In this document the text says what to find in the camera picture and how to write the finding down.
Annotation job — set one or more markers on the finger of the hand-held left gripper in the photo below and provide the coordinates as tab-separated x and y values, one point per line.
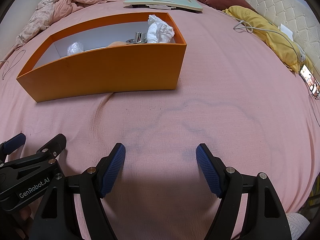
53	145
15	140

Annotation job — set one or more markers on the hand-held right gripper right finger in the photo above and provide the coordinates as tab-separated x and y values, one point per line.
208	171

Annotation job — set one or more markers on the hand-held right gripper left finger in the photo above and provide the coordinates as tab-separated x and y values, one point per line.
113	171

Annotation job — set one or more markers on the orange cardboard box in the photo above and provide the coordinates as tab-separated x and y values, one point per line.
112	67

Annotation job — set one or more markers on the clear bubble wrap bag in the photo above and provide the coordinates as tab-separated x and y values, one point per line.
75	48

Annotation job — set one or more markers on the tan plush toy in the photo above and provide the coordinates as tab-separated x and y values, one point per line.
116	44

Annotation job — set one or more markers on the small chrome metal piece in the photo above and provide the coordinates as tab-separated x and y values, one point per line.
138	37

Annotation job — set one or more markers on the white tissue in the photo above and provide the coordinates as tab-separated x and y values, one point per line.
157	30

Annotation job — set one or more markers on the person's left hand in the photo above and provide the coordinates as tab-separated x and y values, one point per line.
23	215

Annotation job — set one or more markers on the pink bed sheet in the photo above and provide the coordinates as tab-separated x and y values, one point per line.
175	117

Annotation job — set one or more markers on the smartphone with lit screen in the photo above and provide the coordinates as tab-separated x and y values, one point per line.
310	80

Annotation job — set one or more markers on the white charger plug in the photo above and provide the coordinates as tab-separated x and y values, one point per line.
302	55

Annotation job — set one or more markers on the yellow pillow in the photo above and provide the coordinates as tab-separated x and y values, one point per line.
255	20

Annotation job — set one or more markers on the small white box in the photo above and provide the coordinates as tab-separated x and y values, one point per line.
285	30

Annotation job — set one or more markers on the mint green lap desk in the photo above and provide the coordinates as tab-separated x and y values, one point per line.
162	1

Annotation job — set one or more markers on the cream tufted headboard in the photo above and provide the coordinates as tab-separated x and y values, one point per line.
275	2

